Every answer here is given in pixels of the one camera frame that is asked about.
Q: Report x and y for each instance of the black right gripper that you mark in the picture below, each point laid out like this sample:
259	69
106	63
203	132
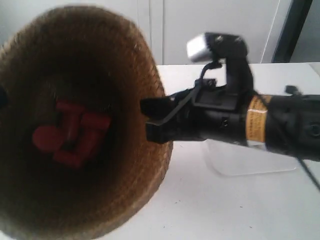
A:
206	111

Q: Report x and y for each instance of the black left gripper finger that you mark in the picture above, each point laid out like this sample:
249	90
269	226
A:
3	97

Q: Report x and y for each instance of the brown woven wicker basket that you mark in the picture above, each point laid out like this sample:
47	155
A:
91	56

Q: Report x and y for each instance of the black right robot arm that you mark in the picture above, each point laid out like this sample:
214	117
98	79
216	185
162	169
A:
285	124

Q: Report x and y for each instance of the red plastic blocks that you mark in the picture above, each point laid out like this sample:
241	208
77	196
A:
48	138

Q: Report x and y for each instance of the red square block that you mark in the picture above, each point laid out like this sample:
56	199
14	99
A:
93	129

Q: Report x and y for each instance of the white rectangular plastic tray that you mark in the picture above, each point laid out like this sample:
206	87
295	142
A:
232	160

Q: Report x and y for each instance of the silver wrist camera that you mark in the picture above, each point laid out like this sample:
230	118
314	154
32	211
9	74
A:
212	46

